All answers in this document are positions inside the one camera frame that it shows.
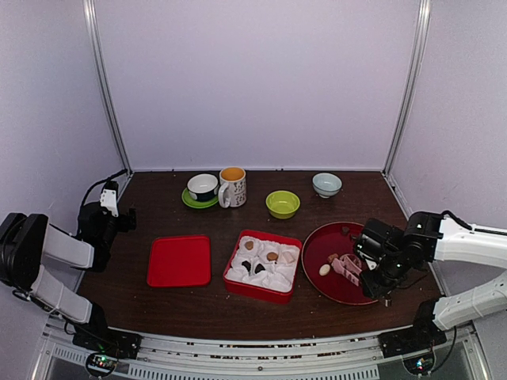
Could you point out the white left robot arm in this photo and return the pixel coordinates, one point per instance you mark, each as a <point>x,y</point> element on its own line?
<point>30,244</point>

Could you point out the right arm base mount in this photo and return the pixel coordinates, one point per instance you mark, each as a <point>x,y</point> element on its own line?
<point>414,346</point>

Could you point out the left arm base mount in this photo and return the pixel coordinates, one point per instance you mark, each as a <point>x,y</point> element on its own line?
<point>105,354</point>

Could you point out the white spiral chocolate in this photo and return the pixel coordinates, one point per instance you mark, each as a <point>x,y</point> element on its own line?
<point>324,270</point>

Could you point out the aluminium frame post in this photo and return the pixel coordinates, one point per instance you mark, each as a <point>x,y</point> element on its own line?
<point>92,26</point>
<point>417,56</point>

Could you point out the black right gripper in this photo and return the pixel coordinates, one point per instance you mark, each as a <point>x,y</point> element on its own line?
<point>375,290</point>

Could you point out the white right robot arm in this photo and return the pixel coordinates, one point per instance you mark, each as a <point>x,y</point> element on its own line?
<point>442,236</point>

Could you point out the round red tray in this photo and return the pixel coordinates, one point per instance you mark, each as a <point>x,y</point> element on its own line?
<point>321,243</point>

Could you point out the lime green bowl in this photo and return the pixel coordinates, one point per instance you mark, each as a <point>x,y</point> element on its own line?
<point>282,204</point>

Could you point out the pale blue ceramic bowl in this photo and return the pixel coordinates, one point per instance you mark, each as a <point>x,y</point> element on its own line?
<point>326,185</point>

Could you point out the red tin box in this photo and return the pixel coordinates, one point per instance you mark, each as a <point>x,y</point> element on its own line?
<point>259,292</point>

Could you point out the right aluminium frame post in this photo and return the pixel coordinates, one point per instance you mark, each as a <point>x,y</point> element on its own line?
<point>417,56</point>

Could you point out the red tin lid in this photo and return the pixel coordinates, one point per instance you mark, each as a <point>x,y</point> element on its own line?
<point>182,261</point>

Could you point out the dark textured chocolate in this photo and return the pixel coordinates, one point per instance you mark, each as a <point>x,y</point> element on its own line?
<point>259,268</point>

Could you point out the aluminium front rail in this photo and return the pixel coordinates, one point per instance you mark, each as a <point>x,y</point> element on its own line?
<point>357,356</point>

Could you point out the patterned mug yellow inside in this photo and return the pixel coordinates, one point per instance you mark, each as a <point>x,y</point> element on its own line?
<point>232,189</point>

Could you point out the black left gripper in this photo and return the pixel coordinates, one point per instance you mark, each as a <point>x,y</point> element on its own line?
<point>125,225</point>

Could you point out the light brown chocolate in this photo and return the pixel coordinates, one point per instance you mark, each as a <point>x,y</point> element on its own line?
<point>272,256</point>

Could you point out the left aluminium frame post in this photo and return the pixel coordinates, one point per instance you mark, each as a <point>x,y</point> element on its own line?
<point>92,26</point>

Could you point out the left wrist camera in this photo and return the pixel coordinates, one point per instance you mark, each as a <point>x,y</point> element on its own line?
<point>108,197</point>

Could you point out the white dark-banded cup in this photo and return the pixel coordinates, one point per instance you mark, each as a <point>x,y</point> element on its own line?
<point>203,187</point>

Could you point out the pink tongs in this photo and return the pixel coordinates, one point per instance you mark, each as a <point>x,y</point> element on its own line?
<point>348,266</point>

